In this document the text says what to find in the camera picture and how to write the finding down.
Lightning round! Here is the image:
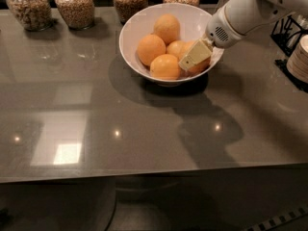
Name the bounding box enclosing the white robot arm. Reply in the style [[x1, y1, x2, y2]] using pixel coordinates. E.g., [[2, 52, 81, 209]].
[[179, 0, 308, 71]]

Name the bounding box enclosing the white ceramic bowl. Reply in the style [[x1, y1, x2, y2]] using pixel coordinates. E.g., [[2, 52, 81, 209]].
[[119, 4, 223, 87]]

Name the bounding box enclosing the stack of wooden coasters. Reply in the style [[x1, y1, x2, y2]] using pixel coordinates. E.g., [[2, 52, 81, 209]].
[[287, 35, 308, 84]]

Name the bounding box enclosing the black wire rack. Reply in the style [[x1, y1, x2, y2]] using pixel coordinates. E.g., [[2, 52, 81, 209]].
[[270, 15, 308, 92]]

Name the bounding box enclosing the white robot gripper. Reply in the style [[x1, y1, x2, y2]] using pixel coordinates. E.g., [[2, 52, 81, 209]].
[[179, 5, 246, 71]]

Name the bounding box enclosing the far left glass jar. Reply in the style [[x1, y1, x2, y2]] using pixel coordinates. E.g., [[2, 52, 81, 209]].
[[6, 0, 52, 31]]

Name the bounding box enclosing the middle small orange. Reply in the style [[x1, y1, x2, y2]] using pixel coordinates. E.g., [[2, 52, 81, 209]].
[[167, 40, 185, 58]]

